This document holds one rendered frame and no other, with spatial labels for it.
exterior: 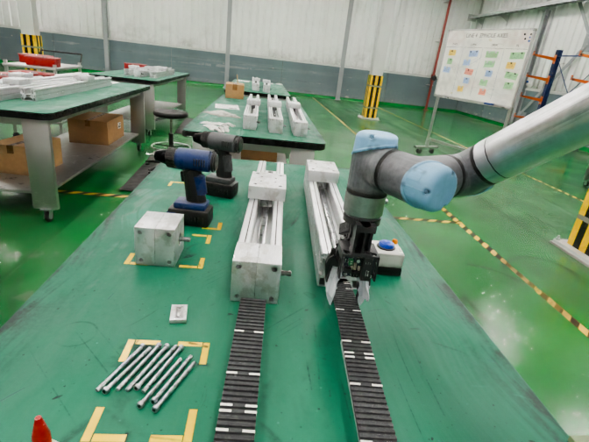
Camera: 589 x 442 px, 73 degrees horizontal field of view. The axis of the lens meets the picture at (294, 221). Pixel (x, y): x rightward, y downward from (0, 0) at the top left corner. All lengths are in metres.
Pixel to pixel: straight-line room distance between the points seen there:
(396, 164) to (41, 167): 2.77
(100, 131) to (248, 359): 4.10
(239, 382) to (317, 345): 0.19
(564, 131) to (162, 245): 0.78
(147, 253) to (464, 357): 0.70
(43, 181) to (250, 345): 2.66
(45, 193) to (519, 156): 2.97
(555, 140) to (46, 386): 0.80
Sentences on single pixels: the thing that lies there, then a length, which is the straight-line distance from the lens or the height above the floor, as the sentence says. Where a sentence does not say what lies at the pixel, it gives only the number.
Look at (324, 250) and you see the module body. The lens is 0.92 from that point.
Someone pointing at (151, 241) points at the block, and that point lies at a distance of 0.97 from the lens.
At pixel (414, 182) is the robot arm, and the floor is 1.11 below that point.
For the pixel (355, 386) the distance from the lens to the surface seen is 0.66.
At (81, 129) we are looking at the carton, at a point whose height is 0.36.
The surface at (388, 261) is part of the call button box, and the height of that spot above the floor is 0.82.
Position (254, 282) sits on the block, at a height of 0.83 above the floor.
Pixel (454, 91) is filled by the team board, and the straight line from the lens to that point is 7.00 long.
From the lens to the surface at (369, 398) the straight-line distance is 0.65.
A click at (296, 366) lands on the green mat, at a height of 0.78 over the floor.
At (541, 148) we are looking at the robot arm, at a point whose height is 1.18.
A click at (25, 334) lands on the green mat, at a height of 0.78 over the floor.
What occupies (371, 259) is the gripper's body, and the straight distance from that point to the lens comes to 0.75.
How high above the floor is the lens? 1.26
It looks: 22 degrees down
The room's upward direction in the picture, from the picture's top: 7 degrees clockwise
